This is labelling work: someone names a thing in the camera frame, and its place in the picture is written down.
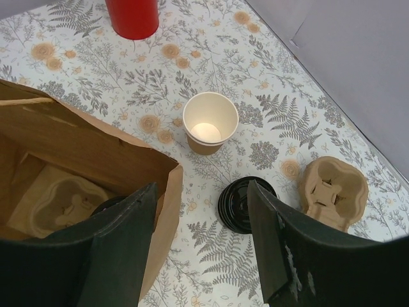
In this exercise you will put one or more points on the brown cardboard cup carrier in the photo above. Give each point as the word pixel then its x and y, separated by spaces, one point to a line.
pixel 333 192
pixel 65 203

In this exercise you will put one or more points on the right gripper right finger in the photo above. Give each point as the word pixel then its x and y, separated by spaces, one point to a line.
pixel 303 262

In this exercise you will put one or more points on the stack of black lids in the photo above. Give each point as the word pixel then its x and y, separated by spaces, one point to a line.
pixel 232 204

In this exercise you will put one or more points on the brown paper coffee cup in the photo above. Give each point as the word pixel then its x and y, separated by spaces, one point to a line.
pixel 209 120

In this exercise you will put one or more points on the black coffee cup lid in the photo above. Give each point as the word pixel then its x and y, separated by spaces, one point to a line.
pixel 108 204

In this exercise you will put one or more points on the brown paper bag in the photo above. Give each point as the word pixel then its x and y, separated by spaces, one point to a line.
pixel 44 140

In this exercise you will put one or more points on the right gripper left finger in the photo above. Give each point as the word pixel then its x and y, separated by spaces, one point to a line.
pixel 98 262

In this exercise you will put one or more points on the red plastic cup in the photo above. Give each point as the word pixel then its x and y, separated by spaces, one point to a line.
pixel 133 19

